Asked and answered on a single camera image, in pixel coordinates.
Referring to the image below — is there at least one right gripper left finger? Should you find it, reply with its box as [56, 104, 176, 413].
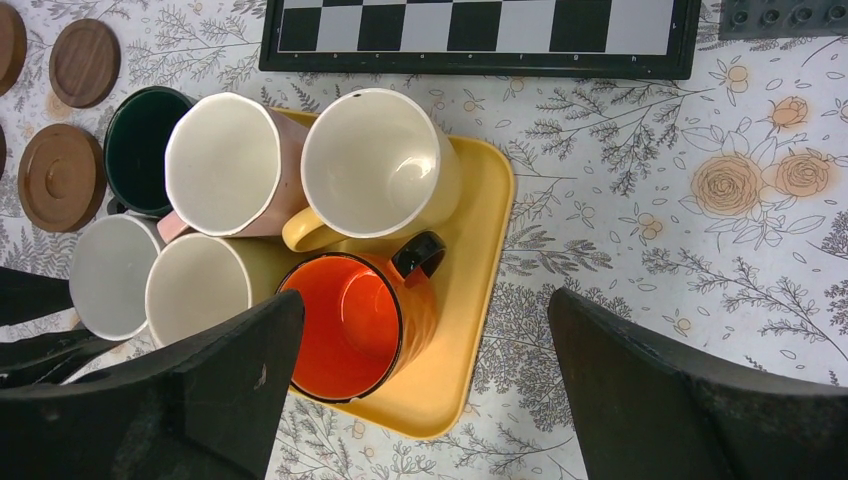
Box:
[1, 291, 304, 479]

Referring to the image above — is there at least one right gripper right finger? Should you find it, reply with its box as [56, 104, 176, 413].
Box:
[548, 288, 847, 479]

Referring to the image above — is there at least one yellow plastic tray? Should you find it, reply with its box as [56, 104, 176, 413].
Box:
[333, 135, 516, 439]

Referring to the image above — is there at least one light brown coaster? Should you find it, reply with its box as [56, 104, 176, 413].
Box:
[18, 123, 107, 233]

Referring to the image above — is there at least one brown coaster bottom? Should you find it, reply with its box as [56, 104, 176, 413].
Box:
[0, 125, 8, 181]

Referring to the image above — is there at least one dark wood grain coaster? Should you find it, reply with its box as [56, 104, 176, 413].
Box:
[49, 19, 121, 109]

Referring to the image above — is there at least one light green mug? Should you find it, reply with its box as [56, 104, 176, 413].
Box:
[145, 233, 306, 347]

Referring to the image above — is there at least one white mug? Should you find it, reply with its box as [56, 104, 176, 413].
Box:
[69, 214, 165, 341]

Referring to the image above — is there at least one floral tablecloth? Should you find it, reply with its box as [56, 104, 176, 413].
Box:
[1, 1, 847, 479]

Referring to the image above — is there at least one pink mug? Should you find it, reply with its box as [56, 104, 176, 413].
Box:
[157, 93, 308, 243]

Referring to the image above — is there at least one dark green mug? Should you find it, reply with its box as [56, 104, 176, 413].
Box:
[103, 86, 196, 218]

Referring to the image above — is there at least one yellow mug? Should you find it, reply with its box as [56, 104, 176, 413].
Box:
[282, 88, 462, 252]

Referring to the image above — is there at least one black white chessboard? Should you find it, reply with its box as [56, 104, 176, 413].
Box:
[258, 0, 701, 80]

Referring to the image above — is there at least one blue toy block structure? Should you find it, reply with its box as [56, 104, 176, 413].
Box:
[718, 0, 847, 40]

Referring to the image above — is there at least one orange mug black handle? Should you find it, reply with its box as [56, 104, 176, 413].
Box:
[279, 231, 446, 404]

